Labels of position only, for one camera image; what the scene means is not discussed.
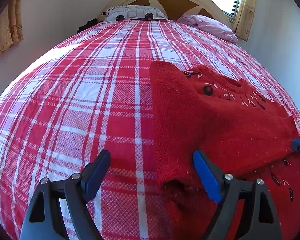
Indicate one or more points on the red white plaid bedspread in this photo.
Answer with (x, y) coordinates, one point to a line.
(92, 92)

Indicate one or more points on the red knitted sweater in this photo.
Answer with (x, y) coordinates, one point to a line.
(240, 130)

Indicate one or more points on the cream arched wooden headboard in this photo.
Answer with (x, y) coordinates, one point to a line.
(174, 9)

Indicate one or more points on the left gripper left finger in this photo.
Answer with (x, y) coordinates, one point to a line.
(43, 219)

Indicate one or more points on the pink pillow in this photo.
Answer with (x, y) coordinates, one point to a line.
(210, 26)

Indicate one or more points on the black cloth beside pillow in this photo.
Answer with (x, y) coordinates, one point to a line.
(88, 25)

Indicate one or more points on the white patterned pillow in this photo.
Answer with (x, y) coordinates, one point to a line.
(133, 12)

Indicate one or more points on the beige curtain left window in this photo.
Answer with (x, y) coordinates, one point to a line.
(11, 32)

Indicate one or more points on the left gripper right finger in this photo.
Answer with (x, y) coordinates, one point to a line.
(259, 219)

